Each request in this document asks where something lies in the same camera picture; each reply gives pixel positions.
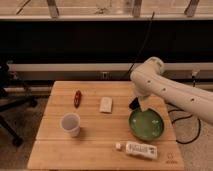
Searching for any white sponge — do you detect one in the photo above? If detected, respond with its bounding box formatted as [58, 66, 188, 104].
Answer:
[99, 97, 113, 113]

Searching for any black rectangular block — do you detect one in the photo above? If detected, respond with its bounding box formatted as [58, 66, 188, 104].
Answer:
[129, 98, 140, 110]

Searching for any black office chair base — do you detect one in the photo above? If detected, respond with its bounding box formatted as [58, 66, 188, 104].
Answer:
[0, 60, 39, 148]

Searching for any black hanging cable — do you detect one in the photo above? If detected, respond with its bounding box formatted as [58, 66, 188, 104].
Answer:
[120, 11, 156, 81]

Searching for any white ceramic cup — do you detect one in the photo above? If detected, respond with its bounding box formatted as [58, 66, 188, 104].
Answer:
[60, 113, 80, 137]

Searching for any green round plate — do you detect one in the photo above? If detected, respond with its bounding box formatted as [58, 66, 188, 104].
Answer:
[128, 108, 164, 141]

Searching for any white plastic bottle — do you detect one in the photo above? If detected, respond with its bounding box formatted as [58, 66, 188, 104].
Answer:
[115, 141, 158, 160]

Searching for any red chili pepper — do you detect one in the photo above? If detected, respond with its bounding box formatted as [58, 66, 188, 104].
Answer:
[74, 90, 82, 108]

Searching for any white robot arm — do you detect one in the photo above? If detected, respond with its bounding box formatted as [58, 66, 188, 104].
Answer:
[130, 57, 213, 125]

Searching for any wooden table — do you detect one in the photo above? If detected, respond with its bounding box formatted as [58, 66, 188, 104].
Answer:
[27, 81, 184, 171]

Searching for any black power cable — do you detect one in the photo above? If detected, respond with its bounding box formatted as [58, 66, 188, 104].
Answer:
[167, 103, 202, 145]

